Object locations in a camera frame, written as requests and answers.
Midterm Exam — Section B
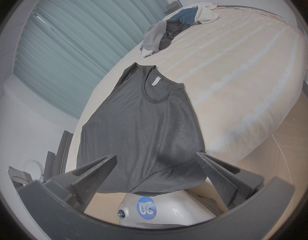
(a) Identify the black T-shirt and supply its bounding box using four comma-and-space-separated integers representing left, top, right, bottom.
76, 62, 209, 197

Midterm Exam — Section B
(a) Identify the dark blue garment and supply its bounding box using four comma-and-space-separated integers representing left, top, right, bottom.
171, 9, 198, 26

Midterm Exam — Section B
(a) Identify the blue-green curtain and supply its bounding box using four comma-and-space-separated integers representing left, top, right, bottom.
34, 0, 170, 76
13, 13, 107, 121

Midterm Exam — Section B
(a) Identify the white printed pillow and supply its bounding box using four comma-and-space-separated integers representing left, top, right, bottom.
166, 2, 217, 19

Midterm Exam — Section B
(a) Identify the light grey garment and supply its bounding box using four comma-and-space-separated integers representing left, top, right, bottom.
143, 21, 167, 52

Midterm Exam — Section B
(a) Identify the white garment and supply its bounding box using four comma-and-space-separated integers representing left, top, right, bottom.
140, 46, 155, 58

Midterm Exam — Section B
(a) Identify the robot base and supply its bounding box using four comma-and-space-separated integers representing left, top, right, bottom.
117, 188, 217, 229

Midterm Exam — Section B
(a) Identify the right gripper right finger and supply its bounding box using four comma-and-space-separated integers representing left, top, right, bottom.
195, 152, 265, 207

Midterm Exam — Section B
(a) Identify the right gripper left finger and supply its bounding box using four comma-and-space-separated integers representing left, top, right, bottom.
45, 154, 117, 207

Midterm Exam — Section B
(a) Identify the black garment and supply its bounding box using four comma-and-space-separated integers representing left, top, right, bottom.
159, 19, 190, 51

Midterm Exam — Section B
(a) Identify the bed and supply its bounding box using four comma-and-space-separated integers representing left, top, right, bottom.
65, 0, 308, 194

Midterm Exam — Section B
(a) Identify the white knitted sweater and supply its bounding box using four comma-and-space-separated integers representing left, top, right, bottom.
194, 5, 220, 25

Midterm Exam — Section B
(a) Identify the round white mirror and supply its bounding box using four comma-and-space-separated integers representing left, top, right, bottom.
23, 159, 43, 182

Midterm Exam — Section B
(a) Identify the grey bedside table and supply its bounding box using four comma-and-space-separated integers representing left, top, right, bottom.
166, 1, 180, 16

